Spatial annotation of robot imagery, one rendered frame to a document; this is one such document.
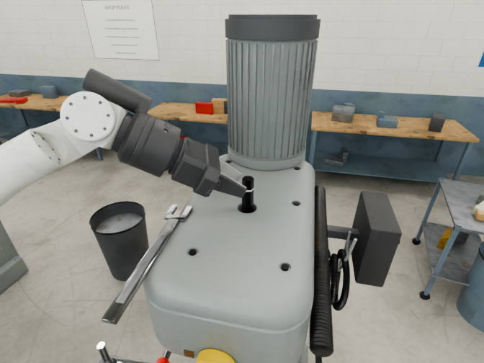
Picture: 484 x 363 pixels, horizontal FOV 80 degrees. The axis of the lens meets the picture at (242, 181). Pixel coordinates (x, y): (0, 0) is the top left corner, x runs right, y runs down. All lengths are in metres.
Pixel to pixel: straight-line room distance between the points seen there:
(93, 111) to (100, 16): 5.28
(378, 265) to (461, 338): 2.23
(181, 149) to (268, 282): 0.24
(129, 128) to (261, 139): 0.31
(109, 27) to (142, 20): 0.62
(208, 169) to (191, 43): 4.60
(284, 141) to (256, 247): 0.28
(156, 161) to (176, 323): 0.24
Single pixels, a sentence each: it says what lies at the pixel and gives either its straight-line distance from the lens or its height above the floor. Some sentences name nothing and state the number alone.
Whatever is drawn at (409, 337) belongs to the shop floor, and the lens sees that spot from 2.91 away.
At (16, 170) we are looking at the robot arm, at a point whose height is 2.03.
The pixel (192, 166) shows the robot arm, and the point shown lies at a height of 2.01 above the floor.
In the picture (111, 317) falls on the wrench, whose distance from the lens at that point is 0.42.
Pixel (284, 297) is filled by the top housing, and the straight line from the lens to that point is 0.42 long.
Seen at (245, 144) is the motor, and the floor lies 1.95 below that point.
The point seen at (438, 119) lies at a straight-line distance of 4.47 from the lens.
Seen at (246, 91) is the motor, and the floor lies 2.07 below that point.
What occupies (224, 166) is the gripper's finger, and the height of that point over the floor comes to 1.97.
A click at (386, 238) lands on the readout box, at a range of 0.86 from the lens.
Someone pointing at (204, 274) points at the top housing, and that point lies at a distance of 0.44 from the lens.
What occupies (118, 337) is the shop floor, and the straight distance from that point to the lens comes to 2.77.
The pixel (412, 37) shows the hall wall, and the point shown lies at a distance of 4.83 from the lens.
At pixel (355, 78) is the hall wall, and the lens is 4.77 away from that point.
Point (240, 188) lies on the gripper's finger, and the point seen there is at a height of 1.96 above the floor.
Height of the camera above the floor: 2.22
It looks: 30 degrees down
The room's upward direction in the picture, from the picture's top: straight up
